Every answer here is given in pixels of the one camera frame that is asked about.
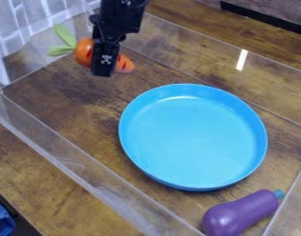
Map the clear acrylic enclosure wall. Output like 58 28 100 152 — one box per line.
0 0 301 236

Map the orange toy carrot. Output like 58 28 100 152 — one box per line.
47 24 136 74

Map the white grid curtain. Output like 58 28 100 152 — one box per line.
0 0 102 88

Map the blue object at corner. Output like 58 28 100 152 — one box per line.
0 204 17 236

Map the purple toy eggplant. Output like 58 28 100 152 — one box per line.
201 189 284 236

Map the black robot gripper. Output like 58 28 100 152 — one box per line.
89 0 150 77

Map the blue plastic plate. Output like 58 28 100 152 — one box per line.
120 84 268 191

